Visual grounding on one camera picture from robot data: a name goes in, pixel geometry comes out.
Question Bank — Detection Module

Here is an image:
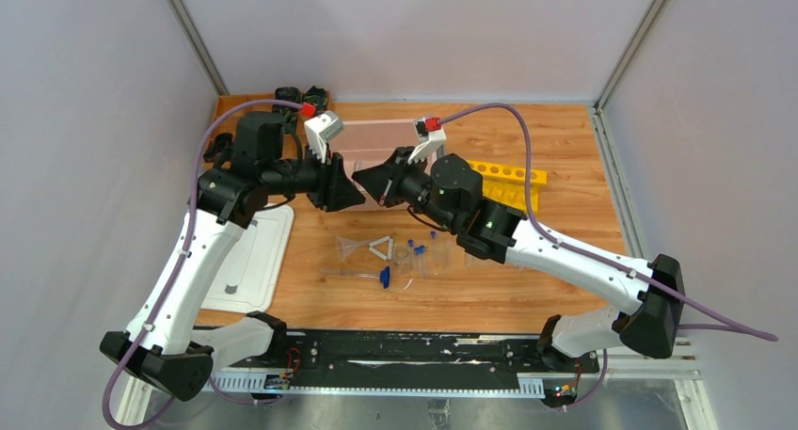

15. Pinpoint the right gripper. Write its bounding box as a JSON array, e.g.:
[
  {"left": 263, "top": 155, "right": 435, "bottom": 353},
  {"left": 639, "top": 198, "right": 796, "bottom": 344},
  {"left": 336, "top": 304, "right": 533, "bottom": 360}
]
[{"left": 354, "top": 147, "right": 458, "bottom": 233}]

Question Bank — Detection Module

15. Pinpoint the clear test tube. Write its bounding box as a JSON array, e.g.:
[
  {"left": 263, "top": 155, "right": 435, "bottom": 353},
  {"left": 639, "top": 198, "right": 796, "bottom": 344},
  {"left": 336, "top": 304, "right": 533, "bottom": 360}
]
[{"left": 438, "top": 239, "right": 450, "bottom": 269}]

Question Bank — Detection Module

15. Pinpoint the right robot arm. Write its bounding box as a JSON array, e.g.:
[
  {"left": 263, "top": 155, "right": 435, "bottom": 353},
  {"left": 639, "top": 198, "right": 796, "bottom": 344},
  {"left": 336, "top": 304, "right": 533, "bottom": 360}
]
[{"left": 352, "top": 147, "right": 684, "bottom": 372}]

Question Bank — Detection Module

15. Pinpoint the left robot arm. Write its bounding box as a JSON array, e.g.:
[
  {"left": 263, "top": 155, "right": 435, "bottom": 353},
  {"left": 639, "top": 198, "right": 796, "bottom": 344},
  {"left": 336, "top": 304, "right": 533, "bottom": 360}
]
[{"left": 100, "top": 111, "right": 365, "bottom": 402}]

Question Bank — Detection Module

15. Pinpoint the pink plastic bin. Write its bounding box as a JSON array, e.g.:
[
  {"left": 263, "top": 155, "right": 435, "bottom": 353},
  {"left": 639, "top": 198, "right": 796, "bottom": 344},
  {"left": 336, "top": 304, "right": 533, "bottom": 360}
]
[{"left": 329, "top": 119, "right": 421, "bottom": 212}]

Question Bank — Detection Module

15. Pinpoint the clear plastic funnel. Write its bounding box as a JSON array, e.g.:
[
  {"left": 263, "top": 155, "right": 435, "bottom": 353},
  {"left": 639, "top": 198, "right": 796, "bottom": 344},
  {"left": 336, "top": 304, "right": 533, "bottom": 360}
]
[{"left": 335, "top": 236, "right": 376, "bottom": 261}]

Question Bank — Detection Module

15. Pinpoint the white clay triangle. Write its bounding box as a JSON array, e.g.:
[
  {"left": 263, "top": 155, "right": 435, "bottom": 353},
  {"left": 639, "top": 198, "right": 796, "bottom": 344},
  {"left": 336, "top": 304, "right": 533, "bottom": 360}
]
[{"left": 368, "top": 234, "right": 394, "bottom": 262}]

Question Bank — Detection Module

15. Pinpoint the blue capped tube far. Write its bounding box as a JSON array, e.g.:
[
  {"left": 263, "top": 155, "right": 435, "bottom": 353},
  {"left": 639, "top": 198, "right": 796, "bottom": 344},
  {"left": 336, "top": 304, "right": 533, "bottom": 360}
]
[{"left": 426, "top": 230, "right": 439, "bottom": 267}]

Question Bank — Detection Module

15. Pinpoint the blue capped tube middle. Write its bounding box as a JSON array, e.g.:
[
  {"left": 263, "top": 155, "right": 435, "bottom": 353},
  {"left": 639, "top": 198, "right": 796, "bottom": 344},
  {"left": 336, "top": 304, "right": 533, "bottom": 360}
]
[{"left": 413, "top": 246, "right": 427, "bottom": 279}]

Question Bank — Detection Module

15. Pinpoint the small glass beaker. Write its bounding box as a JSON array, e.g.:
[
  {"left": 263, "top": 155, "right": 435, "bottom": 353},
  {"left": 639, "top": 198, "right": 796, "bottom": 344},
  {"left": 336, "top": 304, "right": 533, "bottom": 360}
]
[{"left": 391, "top": 246, "right": 413, "bottom": 274}]

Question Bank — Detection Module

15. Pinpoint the graduated cylinder blue base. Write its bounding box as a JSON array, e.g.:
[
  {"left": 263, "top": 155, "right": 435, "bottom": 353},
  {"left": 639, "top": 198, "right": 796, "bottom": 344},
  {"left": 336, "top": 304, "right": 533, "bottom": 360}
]
[{"left": 320, "top": 266, "right": 391, "bottom": 289}]

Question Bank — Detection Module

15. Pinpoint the green patterned fabric roll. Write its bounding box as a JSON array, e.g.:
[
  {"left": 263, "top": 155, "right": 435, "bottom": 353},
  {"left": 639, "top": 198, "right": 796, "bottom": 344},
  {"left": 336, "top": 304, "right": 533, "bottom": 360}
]
[{"left": 303, "top": 86, "right": 329, "bottom": 113}]

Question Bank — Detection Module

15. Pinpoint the black fabric roll back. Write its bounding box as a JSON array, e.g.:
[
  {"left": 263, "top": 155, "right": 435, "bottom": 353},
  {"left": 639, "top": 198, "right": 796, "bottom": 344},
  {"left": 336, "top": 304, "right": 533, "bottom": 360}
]
[{"left": 272, "top": 87, "right": 303, "bottom": 113}]

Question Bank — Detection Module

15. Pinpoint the yellow test tube rack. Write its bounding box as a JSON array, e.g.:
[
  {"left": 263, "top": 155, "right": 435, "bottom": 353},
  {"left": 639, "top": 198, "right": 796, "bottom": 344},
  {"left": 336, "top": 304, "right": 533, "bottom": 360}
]
[{"left": 466, "top": 159, "right": 548, "bottom": 214}]

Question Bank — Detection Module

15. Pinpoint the white plastic lid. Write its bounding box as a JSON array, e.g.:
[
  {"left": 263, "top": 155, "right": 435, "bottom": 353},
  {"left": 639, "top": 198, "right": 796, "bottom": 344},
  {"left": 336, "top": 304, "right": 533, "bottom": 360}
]
[{"left": 201, "top": 205, "right": 295, "bottom": 313}]

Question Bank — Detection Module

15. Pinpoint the dark fabric roll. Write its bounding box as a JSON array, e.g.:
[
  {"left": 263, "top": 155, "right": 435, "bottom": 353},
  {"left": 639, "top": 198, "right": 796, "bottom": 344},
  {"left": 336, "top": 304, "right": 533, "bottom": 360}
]
[{"left": 202, "top": 133, "right": 234, "bottom": 163}]

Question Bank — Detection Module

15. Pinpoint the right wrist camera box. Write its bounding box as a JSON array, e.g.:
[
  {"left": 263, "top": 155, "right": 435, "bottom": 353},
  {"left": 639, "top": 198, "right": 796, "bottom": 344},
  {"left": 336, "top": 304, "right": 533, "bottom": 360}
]
[{"left": 408, "top": 117, "right": 447, "bottom": 164}]

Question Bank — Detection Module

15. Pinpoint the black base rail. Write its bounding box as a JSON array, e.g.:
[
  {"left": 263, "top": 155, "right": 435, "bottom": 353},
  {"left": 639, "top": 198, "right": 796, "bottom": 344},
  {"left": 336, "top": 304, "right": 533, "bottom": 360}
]
[{"left": 235, "top": 328, "right": 599, "bottom": 392}]

